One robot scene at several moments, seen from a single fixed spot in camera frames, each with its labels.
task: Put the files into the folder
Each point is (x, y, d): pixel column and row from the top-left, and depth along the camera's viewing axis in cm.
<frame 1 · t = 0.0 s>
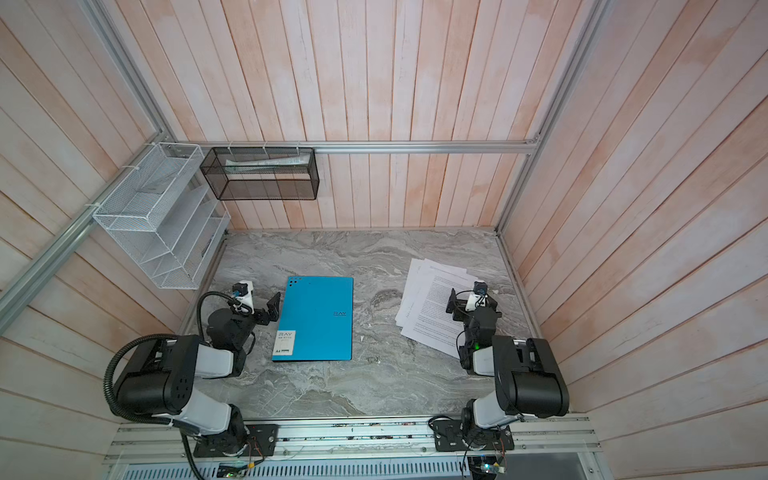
left hand: (266, 295, 91), fingers open
right hand: (469, 289, 91), fingers open
blue folder black inside: (316, 319, 97), on the table
top printed paper sheet: (428, 322, 98), on the table
lower white paper sheets: (420, 276, 109), on the table

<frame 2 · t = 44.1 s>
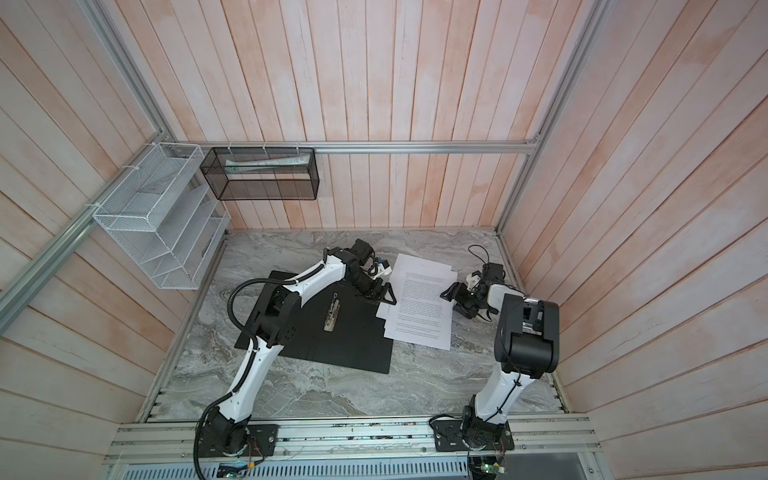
left hand: (385, 305, 94), fingers open
right hand: (447, 299, 98), fingers open
blue folder black inside: (339, 327, 97), on the table
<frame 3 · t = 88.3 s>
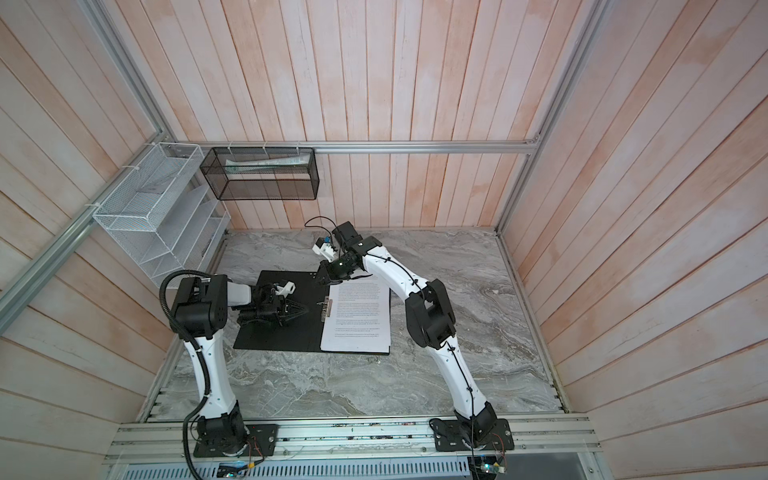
left hand: (305, 313, 92), fingers closed
right hand: (314, 284, 89), fingers closed
top printed paper sheet: (360, 317, 98), on the table
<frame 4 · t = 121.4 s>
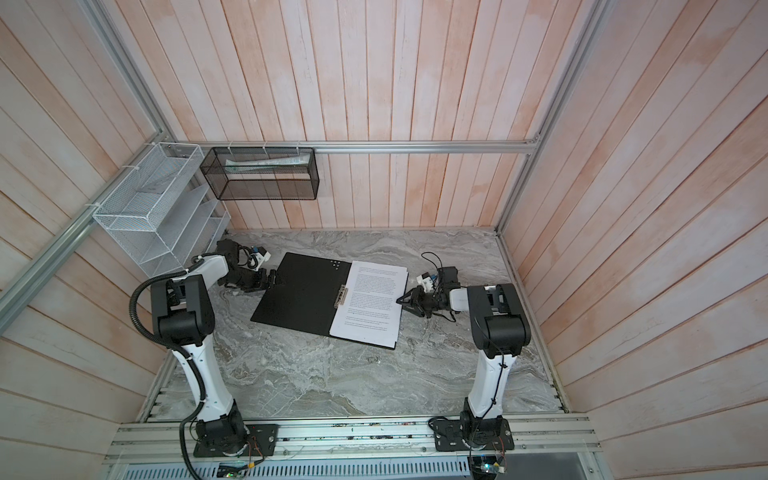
left hand: (276, 288, 100), fingers open
right hand: (398, 302, 98), fingers open
blue folder black inside: (302, 292, 109), on the table
top printed paper sheet: (371, 310, 100), on the table
